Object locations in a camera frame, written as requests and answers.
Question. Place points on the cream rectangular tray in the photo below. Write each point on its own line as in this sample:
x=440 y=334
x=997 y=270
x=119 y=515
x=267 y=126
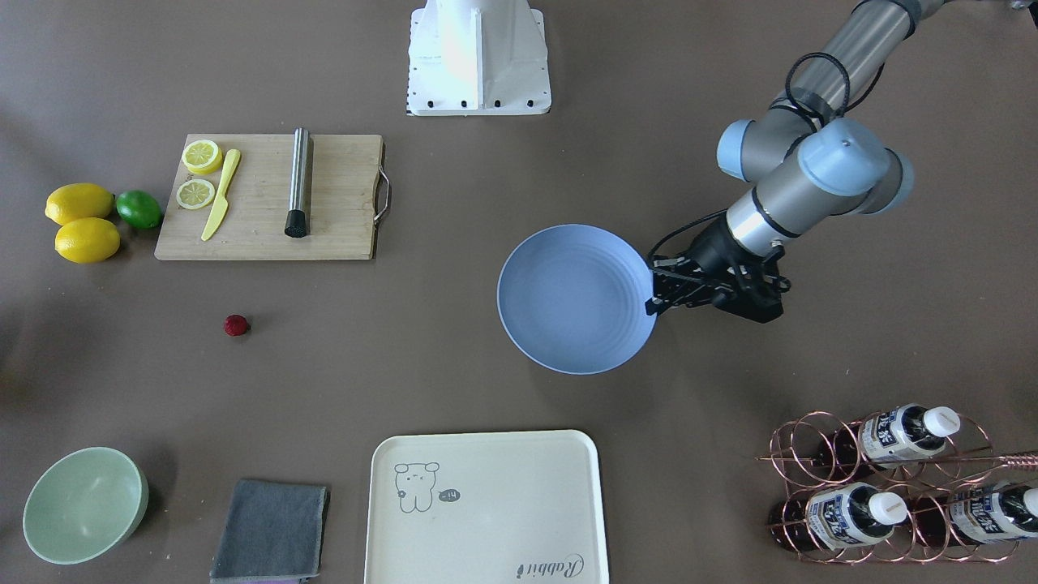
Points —
x=487 y=507

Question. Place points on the lemon slice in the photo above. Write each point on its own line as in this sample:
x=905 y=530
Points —
x=195 y=194
x=202 y=157

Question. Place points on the yellow plastic knife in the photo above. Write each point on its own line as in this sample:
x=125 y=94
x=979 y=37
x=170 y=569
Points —
x=220 y=204

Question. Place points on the grey folded cloth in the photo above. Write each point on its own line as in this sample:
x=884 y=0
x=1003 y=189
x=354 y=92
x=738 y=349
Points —
x=273 y=533

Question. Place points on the yellow lemon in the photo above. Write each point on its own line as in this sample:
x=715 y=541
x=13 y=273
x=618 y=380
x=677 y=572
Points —
x=79 y=200
x=88 y=240

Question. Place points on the dark drink bottle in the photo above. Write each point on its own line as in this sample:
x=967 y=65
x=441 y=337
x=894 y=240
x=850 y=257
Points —
x=999 y=512
x=885 y=440
x=857 y=515

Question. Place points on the wooden cutting board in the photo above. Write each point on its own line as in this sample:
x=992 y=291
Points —
x=343 y=202

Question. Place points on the copper wire bottle rack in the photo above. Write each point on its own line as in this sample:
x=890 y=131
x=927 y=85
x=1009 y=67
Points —
x=971 y=461

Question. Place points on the green lime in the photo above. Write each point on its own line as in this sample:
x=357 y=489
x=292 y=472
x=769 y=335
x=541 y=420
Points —
x=138 y=209

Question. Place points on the green bowl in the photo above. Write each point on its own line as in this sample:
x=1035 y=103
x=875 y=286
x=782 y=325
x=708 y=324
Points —
x=83 y=505

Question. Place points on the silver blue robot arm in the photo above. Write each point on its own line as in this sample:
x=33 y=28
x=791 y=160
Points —
x=804 y=161

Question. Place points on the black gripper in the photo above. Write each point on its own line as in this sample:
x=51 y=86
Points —
x=714 y=253

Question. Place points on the red strawberry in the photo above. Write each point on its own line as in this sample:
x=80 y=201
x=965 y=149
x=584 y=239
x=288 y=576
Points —
x=235 y=325

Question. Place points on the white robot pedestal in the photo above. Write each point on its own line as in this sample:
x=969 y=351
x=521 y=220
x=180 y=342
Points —
x=477 y=58

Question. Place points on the blue plate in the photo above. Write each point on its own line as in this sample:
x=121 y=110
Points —
x=572 y=298

